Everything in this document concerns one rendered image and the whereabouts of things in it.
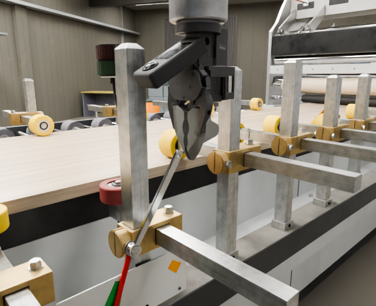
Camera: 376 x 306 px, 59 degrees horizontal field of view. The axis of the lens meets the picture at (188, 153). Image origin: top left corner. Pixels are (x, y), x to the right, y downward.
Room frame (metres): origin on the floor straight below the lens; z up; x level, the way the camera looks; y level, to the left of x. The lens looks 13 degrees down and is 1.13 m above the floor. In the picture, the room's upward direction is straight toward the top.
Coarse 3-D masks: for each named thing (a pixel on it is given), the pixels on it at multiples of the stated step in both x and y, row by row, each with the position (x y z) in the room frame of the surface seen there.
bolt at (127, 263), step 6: (132, 240) 0.51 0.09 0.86; (126, 246) 0.50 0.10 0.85; (138, 246) 0.50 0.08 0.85; (132, 252) 0.49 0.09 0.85; (138, 252) 0.50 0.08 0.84; (126, 258) 0.50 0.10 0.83; (126, 264) 0.50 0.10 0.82; (126, 270) 0.50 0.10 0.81; (126, 276) 0.50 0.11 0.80; (120, 282) 0.49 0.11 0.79; (120, 288) 0.49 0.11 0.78; (120, 294) 0.49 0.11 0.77
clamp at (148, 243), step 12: (156, 216) 0.58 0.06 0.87; (168, 216) 0.58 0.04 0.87; (180, 216) 0.59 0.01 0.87; (120, 228) 0.53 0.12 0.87; (156, 228) 0.55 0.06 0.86; (180, 228) 0.59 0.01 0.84; (108, 240) 0.54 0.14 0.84; (120, 240) 0.51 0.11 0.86; (144, 240) 0.53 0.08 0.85; (120, 252) 0.51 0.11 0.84; (144, 252) 0.53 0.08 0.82
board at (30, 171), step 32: (96, 128) 1.45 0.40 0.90; (160, 128) 1.45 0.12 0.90; (256, 128) 1.45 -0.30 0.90; (0, 160) 0.88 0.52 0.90; (32, 160) 0.88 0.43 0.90; (64, 160) 0.88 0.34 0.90; (96, 160) 0.88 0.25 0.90; (160, 160) 0.88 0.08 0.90; (192, 160) 0.91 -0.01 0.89; (0, 192) 0.63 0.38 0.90; (32, 192) 0.63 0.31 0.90; (64, 192) 0.66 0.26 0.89
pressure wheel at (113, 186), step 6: (108, 180) 0.68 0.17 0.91; (114, 180) 0.69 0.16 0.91; (120, 180) 0.67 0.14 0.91; (102, 186) 0.64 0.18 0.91; (108, 186) 0.64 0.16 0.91; (114, 186) 0.65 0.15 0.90; (120, 186) 0.64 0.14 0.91; (102, 192) 0.64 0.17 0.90; (108, 192) 0.63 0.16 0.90; (114, 192) 0.63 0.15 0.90; (120, 192) 0.63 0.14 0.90; (102, 198) 0.64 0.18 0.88; (108, 198) 0.63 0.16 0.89; (114, 198) 0.63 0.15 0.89; (120, 198) 0.63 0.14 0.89; (108, 204) 0.63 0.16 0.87; (114, 204) 0.63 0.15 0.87; (120, 204) 0.63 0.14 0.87
